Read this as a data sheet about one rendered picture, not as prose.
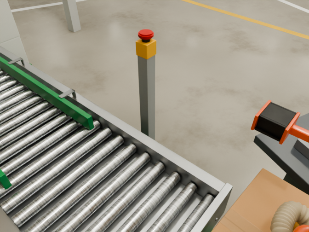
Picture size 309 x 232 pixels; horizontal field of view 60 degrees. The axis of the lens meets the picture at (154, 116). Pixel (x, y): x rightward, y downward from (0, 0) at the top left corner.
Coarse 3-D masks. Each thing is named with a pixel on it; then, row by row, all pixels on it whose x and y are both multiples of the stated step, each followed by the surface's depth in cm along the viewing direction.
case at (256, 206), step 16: (256, 176) 72; (272, 176) 72; (256, 192) 68; (272, 192) 68; (288, 192) 68; (240, 208) 65; (256, 208) 65; (272, 208) 65; (224, 224) 62; (240, 224) 62; (256, 224) 62
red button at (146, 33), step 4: (140, 32) 116; (144, 32) 116; (148, 32) 116; (152, 32) 116; (140, 36) 115; (144, 36) 114; (148, 36) 114; (152, 36) 116; (144, 40) 117; (148, 40) 117
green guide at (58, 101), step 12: (0, 60) 176; (12, 60) 175; (12, 72) 172; (24, 72) 166; (24, 84) 169; (36, 84) 156; (48, 96) 153; (60, 96) 147; (60, 108) 151; (72, 108) 140; (84, 120) 138
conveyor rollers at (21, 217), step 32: (0, 96) 163; (32, 96) 169; (0, 128) 142; (32, 128) 146; (64, 128) 142; (96, 128) 145; (0, 160) 128; (64, 160) 126; (96, 160) 127; (0, 192) 114; (32, 192) 116; (128, 192) 113; (160, 192) 113; (192, 192) 114; (64, 224) 103; (96, 224) 103; (128, 224) 103; (160, 224) 103; (192, 224) 103
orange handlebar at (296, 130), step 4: (292, 128) 66; (296, 128) 66; (300, 128) 66; (292, 132) 66; (296, 132) 66; (300, 132) 65; (304, 132) 65; (308, 132) 65; (296, 136) 66; (300, 136) 65; (304, 136) 65; (308, 136) 64; (304, 140) 65; (308, 140) 64; (296, 228) 48; (300, 228) 47; (304, 228) 47; (308, 228) 47
